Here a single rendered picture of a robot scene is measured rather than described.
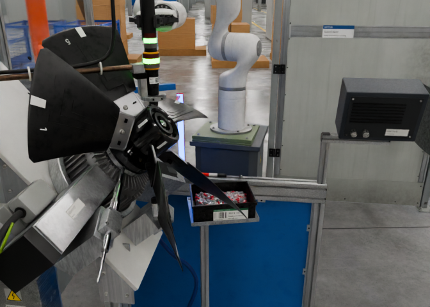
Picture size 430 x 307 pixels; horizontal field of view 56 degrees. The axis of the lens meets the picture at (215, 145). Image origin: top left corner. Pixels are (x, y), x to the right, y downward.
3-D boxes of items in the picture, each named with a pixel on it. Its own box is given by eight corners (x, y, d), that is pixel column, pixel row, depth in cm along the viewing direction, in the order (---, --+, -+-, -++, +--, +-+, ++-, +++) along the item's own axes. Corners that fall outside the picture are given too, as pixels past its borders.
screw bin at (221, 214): (192, 225, 134) (192, 206, 132) (189, 200, 150) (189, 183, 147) (256, 220, 137) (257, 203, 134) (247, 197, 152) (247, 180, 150)
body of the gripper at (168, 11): (180, 31, 120) (173, 34, 109) (147, 30, 121) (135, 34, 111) (180, 4, 117) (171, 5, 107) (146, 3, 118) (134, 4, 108)
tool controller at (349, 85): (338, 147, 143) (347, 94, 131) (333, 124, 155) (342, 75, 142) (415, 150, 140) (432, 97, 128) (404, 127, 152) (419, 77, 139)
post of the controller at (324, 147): (317, 183, 152) (322, 134, 145) (316, 180, 155) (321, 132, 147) (325, 184, 151) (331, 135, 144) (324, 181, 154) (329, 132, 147)
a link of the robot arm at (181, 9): (151, -3, 120) (182, 6, 119) (162, -3, 132) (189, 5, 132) (146, 25, 123) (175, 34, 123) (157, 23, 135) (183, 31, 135)
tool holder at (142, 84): (137, 103, 106) (135, 66, 102) (130, 98, 112) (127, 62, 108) (169, 100, 110) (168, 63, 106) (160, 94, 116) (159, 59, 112)
